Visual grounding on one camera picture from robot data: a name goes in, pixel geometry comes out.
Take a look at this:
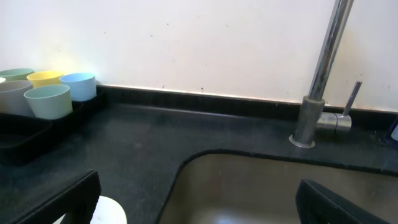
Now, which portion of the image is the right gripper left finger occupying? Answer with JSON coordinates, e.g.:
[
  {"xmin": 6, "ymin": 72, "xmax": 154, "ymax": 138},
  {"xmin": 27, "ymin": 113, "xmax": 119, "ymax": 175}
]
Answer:
[{"xmin": 15, "ymin": 169, "xmax": 102, "ymax": 224}]

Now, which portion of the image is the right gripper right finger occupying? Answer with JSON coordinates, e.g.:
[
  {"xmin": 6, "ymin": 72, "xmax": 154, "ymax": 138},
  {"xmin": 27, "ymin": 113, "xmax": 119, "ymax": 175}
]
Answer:
[{"xmin": 295, "ymin": 179, "xmax": 393, "ymax": 224}]

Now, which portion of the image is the steel sink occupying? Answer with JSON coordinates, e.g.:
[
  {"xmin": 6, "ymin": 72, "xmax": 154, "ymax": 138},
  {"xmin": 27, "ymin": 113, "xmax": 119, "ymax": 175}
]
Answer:
[{"xmin": 154, "ymin": 150, "xmax": 398, "ymax": 224}]

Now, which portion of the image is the black tray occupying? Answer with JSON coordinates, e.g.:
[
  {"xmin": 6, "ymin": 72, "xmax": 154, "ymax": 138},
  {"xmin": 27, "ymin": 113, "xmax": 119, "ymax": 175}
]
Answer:
[{"xmin": 0, "ymin": 86, "xmax": 107, "ymax": 167}]

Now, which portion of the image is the steel tap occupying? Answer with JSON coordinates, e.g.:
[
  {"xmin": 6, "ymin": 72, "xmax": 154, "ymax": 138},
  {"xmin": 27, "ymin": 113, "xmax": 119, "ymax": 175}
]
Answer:
[{"xmin": 289, "ymin": 0, "xmax": 363, "ymax": 149}]

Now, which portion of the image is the green cup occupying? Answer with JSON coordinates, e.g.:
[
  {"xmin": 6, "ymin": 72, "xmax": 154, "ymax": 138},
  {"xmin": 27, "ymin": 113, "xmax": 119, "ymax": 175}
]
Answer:
[
  {"xmin": 0, "ymin": 67, "xmax": 35, "ymax": 82},
  {"xmin": 23, "ymin": 83, "xmax": 74, "ymax": 121}
]

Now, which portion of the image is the blue soap bottle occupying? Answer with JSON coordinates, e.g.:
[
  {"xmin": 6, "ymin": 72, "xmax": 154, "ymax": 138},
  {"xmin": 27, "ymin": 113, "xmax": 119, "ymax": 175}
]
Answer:
[{"xmin": 383, "ymin": 115, "xmax": 398, "ymax": 147}]

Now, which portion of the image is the blue cup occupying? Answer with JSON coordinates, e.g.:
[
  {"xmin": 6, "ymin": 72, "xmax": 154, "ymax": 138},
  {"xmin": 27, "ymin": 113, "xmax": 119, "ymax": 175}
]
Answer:
[{"xmin": 59, "ymin": 72, "xmax": 98, "ymax": 103}]

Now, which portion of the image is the grey cup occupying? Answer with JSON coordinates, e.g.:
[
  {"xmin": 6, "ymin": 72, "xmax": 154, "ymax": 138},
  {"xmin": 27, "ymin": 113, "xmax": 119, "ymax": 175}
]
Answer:
[{"xmin": 0, "ymin": 80, "xmax": 35, "ymax": 118}]

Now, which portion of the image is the yellow cup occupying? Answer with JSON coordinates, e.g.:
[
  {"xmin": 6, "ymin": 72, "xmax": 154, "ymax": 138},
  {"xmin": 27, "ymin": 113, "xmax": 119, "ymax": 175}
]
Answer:
[{"xmin": 26, "ymin": 70, "xmax": 65, "ymax": 89}]

